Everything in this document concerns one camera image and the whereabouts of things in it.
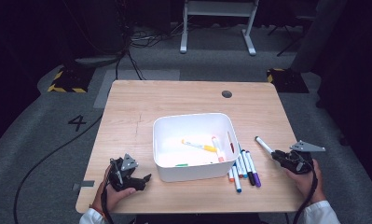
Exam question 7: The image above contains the purple marker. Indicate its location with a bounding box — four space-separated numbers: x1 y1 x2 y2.
245 150 262 189

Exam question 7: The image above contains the bundle of floor cables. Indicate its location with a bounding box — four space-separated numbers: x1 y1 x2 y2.
129 26 187 48

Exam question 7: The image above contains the white desk frame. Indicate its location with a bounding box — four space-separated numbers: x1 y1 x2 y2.
179 0 260 57

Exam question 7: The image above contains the grey tape piece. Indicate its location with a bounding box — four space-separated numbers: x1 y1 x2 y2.
72 180 95 191

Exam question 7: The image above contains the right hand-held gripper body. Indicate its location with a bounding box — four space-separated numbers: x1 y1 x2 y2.
281 139 327 175

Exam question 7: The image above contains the grey round stand base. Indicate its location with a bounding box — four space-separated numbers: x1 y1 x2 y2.
75 55 119 68

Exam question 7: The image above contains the person's right hand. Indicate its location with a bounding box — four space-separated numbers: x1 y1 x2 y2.
283 158 327 206

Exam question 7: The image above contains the yellow black striped floor mat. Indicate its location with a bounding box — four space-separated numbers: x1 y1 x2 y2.
266 68 310 94
47 66 96 93

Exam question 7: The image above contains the white plastic bin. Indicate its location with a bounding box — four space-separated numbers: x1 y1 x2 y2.
152 112 241 183

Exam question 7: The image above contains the pink marker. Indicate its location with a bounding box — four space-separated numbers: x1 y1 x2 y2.
211 135 226 163

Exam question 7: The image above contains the person's left hand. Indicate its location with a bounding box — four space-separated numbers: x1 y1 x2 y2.
90 163 137 213

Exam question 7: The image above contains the right hand-held gripper black cable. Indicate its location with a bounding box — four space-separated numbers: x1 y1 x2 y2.
293 169 318 224

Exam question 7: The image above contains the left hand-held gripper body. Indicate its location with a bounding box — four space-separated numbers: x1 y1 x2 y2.
107 152 142 192

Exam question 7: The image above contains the yellow marker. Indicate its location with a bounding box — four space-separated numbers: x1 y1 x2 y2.
181 138 218 153

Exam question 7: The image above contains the dark green marker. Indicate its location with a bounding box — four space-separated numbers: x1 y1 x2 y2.
254 135 276 156

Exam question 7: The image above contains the light blue marker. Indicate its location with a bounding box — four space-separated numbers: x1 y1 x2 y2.
237 144 249 179

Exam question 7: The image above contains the hand-held gripper black cable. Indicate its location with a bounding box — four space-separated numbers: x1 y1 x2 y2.
100 183 116 224
293 169 318 224

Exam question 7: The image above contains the orange bracelet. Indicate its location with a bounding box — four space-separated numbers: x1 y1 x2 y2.
89 203 107 218

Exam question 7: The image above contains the left hand-held gripper black cable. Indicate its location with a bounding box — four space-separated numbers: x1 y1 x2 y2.
100 183 116 224

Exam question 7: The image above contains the brown marker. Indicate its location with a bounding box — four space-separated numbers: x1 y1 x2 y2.
229 139 243 179

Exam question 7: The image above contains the dark blue marker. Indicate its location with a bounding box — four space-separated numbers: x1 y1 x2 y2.
231 161 242 194

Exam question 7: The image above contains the grey curtain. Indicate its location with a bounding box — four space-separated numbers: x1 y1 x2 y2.
290 0 350 74

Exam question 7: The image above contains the black marker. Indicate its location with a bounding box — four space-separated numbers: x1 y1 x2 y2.
241 149 256 187

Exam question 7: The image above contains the long black floor cable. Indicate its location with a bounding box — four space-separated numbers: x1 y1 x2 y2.
13 113 104 224

